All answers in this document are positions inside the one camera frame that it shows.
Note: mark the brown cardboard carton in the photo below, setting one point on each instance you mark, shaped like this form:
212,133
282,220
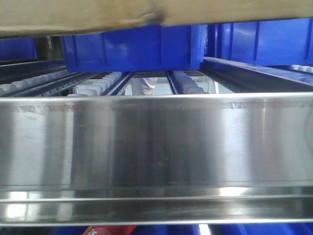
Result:
22,18

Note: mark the blue bin lower shelf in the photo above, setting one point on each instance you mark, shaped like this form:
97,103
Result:
205,229

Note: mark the person in white clothes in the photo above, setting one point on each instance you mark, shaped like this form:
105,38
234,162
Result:
144,86

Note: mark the right white roller track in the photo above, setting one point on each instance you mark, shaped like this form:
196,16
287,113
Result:
187,85

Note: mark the white roller track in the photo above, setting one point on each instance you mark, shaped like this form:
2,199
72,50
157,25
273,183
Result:
187,85
95,87
15,86

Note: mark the centre white roller track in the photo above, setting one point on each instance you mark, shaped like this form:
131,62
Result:
95,87

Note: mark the blue plastic bin centre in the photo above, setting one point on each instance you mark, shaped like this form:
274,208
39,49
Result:
147,48

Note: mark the blue plastic bin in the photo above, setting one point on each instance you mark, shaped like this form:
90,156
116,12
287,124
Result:
17,49
266,43
147,48

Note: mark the red printed package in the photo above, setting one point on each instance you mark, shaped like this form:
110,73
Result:
109,230

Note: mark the blue plastic bin right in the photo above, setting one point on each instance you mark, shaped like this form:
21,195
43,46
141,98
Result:
266,43

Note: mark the left white roller track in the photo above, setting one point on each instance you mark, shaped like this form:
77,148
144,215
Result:
15,86

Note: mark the blue plastic bin left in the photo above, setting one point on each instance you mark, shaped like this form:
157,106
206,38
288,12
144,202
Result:
17,49

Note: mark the far right roller track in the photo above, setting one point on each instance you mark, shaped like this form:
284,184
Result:
301,68

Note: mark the stainless steel shelf rail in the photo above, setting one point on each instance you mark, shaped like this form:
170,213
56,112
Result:
169,159

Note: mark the left dark divider rail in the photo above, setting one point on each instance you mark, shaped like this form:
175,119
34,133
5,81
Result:
19,71

